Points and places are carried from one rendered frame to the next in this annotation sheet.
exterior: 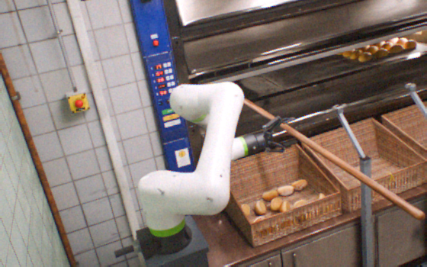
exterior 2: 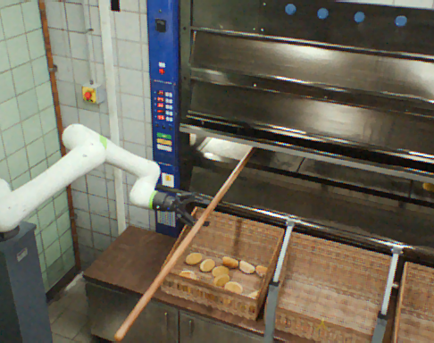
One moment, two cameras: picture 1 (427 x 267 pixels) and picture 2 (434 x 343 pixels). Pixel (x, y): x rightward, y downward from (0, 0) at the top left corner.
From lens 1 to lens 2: 173 cm
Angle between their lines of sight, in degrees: 34
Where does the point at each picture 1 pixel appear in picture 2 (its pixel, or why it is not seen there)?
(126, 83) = (135, 95)
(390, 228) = not seen: outside the picture
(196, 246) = (0, 246)
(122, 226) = (112, 208)
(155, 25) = (165, 55)
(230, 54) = (233, 111)
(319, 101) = (329, 204)
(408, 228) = not seen: outside the picture
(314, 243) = (212, 326)
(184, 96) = (66, 134)
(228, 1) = (243, 59)
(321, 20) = (353, 119)
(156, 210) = not seen: outside the picture
